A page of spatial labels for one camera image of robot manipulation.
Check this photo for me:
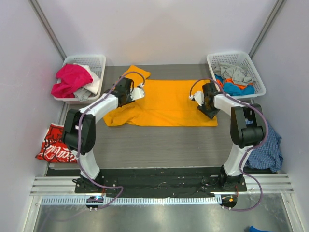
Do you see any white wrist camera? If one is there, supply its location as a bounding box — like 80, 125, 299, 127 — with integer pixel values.
130, 83, 145, 101
189, 91, 205, 106

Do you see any grey t shirt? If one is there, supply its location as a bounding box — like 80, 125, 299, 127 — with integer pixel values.
212, 63, 253, 86

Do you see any orange yellow t shirt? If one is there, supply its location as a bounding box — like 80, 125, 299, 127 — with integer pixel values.
103, 65, 218, 127

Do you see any blue t shirt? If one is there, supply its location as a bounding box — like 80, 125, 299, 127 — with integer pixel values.
215, 75, 254, 96

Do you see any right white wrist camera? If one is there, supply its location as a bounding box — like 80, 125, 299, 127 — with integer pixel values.
189, 91, 205, 106

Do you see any left white plastic basket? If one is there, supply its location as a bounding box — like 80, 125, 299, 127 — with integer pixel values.
54, 55, 106, 104

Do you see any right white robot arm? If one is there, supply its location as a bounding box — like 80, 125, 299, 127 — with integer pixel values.
191, 82, 268, 191

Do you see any blue checkered shirt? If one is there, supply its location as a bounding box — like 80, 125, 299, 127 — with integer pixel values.
246, 123, 283, 173

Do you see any pink t shirt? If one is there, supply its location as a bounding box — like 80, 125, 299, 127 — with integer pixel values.
51, 64, 93, 98

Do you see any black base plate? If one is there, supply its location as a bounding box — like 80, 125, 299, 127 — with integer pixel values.
46, 167, 278, 198

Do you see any white grey garment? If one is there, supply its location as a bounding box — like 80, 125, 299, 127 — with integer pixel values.
73, 63, 100, 102

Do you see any red white printed t shirt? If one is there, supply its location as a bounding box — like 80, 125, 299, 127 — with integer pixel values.
35, 124, 77, 163

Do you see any right white plastic basket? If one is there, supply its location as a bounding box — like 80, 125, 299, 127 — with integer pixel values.
206, 51, 266, 99

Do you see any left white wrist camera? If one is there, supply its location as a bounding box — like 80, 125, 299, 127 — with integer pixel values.
130, 83, 145, 101

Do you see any orange garment in basket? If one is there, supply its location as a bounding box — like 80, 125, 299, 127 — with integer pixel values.
216, 78, 253, 90

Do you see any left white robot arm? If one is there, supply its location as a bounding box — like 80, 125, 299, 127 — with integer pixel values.
62, 77, 140, 193

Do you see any white plastic basket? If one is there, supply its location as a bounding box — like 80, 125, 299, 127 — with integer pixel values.
206, 51, 266, 99
54, 55, 106, 104

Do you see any white slotted cable duct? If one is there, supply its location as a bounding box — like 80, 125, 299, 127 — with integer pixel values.
41, 195, 222, 205

